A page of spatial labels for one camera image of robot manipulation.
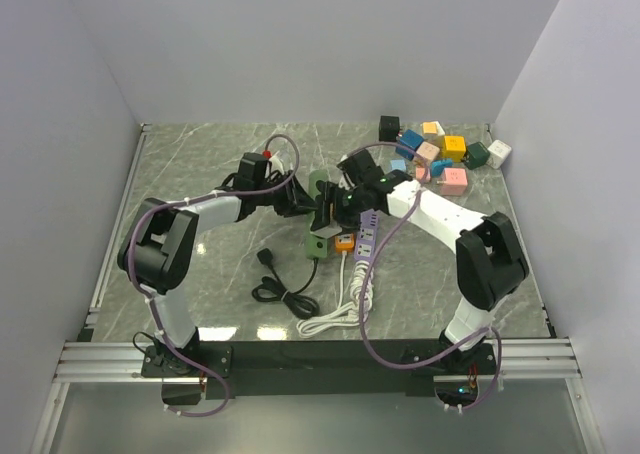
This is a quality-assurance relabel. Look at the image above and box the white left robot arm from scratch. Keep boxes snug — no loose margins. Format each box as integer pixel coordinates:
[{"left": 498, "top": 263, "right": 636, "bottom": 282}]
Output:
[{"left": 117, "top": 153, "right": 316, "bottom": 376}]

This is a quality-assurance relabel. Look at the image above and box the white plug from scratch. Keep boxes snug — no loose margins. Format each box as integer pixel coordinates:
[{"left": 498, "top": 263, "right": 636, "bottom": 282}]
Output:
[{"left": 312, "top": 224, "right": 342, "bottom": 239}]

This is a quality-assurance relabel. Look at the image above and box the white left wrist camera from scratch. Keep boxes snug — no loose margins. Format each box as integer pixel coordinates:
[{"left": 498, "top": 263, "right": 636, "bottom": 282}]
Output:
[{"left": 262, "top": 149, "right": 293, "bottom": 174}]

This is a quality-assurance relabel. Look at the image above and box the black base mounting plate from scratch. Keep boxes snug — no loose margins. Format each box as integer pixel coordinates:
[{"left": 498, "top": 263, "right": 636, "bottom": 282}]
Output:
[{"left": 141, "top": 339, "right": 497, "bottom": 400}]

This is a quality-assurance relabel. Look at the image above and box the black power cable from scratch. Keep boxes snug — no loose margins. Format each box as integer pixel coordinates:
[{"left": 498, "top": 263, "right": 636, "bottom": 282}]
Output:
[{"left": 250, "top": 246, "right": 321, "bottom": 319}]

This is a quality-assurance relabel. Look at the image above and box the aluminium rail frame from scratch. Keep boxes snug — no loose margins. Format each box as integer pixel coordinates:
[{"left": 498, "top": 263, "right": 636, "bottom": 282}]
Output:
[{"left": 30, "top": 123, "right": 604, "bottom": 453}]

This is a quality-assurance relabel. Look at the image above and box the white coiled cable purple strip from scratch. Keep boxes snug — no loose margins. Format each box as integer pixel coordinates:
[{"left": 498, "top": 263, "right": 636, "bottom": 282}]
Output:
[{"left": 348, "top": 260, "right": 374, "bottom": 321}]

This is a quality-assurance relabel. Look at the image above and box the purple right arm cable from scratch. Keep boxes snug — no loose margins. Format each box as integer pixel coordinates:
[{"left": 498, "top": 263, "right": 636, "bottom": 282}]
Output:
[{"left": 339, "top": 142, "right": 503, "bottom": 411}]

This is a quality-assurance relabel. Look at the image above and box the beige pink plug cube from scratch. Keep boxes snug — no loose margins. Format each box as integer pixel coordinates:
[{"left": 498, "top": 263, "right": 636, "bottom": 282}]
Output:
[{"left": 413, "top": 141, "right": 440, "bottom": 167}]

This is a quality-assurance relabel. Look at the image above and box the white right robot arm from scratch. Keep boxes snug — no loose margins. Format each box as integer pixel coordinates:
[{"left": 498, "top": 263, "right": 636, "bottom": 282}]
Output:
[{"left": 310, "top": 150, "right": 530, "bottom": 373}]

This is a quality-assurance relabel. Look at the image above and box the teal plug cube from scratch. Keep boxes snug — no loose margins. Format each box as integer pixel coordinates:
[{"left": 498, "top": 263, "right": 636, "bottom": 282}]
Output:
[{"left": 430, "top": 158, "right": 453, "bottom": 178}]

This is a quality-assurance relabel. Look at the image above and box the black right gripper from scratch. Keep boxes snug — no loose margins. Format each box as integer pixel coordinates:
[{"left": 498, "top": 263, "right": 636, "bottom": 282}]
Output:
[{"left": 310, "top": 181, "right": 368, "bottom": 238}]

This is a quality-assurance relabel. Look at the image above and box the orange power strip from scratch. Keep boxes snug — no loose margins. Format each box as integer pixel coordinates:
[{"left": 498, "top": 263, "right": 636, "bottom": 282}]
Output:
[{"left": 334, "top": 233, "right": 355, "bottom": 253}]

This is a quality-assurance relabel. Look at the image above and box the purple power strip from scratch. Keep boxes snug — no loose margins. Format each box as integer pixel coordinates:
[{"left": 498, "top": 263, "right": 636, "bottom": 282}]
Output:
[{"left": 354, "top": 210, "right": 379, "bottom": 262}]

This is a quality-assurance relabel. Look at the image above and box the yellow plug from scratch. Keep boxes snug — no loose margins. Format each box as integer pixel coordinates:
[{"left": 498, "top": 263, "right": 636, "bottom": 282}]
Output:
[{"left": 421, "top": 121, "right": 445, "bottom": 136}]

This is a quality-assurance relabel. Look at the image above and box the dark green plug cube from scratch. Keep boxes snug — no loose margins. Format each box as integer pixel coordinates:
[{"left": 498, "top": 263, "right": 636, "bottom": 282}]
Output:
[{"left": 462, "top": 142, "right": 490, "bottom": 170}]

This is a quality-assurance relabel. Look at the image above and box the black plug cube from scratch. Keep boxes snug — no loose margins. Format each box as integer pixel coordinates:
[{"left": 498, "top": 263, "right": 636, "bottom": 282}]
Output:
[{"left": 378, "top": 115, "right": 401, "bottom": 142}]

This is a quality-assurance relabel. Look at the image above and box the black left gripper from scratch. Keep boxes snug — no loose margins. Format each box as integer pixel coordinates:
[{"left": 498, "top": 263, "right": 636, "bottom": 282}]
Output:
[{"left": 254, "top": 170, "right": 318, "bottom": 217}]

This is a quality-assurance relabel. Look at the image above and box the green power strip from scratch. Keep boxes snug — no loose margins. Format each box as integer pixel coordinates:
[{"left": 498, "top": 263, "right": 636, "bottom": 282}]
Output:
[{"left": 304, "top": 170, "right": 329, "bottom": 260}]

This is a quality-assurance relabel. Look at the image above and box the dark blue plug cube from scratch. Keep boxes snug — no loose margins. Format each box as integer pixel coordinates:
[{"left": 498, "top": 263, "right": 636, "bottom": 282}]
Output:
[{"left": 395, "top": 129, "right": 424, "bottom": 160}]

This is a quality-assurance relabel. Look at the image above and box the white plug cube right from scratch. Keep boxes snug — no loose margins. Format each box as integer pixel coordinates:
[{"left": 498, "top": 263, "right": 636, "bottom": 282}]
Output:
[{"left": 487, "top": 139, "right": 512, "bottom": 170}]

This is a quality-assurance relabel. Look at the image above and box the yellow plug cube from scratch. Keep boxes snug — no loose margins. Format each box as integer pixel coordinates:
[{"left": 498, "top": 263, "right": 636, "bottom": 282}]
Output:
[{"left": 441, "top": 135, "right": 467, "bottom": 163}]

